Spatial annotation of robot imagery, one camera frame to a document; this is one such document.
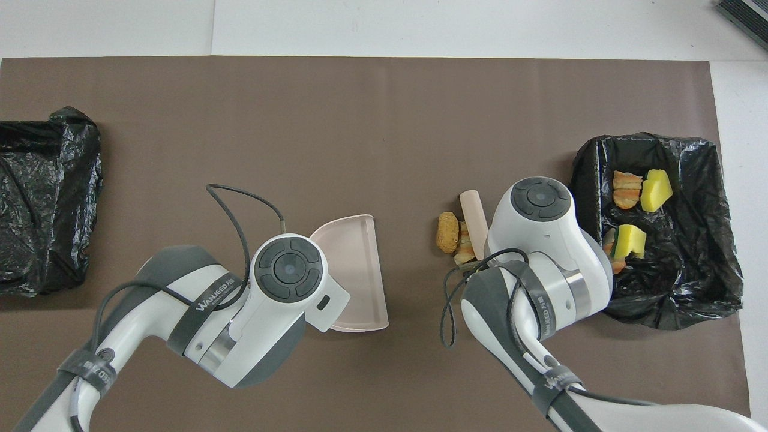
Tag pink plastic dustpan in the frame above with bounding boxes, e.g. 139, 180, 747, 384
309, 214, 390, 332

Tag brown toy bread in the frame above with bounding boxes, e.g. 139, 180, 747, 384
436, 211, 460, 254

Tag striped toy croissant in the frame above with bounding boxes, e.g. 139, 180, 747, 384
453, 221, 478, 266

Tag beige brush black bristles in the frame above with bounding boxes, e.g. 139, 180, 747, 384
459, 190, 490, 262

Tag green and yellow sponge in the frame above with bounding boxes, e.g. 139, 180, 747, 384
603, 224, 647, 260

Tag large yellow sponge piece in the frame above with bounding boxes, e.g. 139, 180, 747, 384
640, 169, 673, 213

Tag black bag lined bin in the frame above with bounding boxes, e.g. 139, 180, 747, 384
564, 132, 745, 331
0, 106, 104, 296

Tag brown table mat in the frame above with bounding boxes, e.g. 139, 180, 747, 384
0, 57, 752, 432

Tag black ribbed device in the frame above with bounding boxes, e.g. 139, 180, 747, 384
716, 0, 768, 35

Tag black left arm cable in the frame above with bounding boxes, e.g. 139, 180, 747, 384
96, 184, 286, 355

